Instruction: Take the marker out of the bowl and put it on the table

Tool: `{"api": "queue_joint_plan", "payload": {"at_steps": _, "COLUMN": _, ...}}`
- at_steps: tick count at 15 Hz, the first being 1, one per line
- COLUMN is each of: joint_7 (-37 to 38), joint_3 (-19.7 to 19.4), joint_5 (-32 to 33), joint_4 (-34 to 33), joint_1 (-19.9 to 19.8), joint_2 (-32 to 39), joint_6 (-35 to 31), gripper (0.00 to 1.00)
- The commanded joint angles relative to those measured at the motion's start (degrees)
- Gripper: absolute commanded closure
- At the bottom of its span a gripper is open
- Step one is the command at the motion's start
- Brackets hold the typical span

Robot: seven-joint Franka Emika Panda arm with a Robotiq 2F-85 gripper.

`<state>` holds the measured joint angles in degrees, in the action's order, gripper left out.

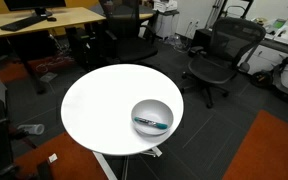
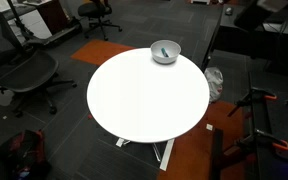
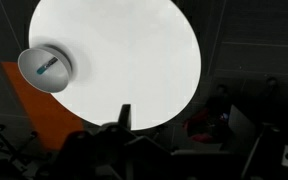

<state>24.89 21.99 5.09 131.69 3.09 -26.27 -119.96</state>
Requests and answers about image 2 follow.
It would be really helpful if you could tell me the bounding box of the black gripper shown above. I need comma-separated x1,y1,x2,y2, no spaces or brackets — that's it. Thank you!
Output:
233,0,288,33

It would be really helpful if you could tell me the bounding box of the teal marker pen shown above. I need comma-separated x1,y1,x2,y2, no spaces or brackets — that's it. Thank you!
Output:
160,47,170,58

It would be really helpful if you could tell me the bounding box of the grey metal bowl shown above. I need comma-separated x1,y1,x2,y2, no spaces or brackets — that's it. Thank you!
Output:
150,39,182,65

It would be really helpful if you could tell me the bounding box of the computer desk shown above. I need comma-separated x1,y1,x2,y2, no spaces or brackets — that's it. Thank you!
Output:
200,3,288,73

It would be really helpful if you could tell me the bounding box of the crumpled clear plastic bag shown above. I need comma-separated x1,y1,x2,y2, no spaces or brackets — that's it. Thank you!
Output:
203,66,224,104

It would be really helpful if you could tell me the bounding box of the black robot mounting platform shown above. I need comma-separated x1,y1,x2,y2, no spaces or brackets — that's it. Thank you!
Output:
247,71,288,180

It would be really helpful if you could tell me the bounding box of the white metal table base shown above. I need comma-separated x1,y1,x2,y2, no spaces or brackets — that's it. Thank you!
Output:
115,136,176,173

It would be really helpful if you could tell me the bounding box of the black electric scooter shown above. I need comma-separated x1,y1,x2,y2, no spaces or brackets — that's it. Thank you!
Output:
6,0,83,48

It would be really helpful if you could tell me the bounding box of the white drawer cabinet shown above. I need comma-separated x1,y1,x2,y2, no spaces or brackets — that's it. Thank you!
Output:
8,9,53,40

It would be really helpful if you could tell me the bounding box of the large black mesh office chair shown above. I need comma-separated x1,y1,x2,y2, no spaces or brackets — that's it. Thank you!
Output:
0,4,78,118

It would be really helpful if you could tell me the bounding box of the cluttered white desk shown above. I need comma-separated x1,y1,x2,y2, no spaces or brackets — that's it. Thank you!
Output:
0,0,37,21

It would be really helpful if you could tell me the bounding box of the black and red backpack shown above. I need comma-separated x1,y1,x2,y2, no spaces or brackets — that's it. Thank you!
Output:
0,129,53,180

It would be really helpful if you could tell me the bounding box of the black clamp with orange handle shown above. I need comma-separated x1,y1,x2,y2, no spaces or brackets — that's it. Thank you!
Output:
227,86,279,118
233,129,288,155

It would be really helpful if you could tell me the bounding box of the black support post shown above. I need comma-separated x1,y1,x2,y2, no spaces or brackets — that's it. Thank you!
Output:
209,128,225,180

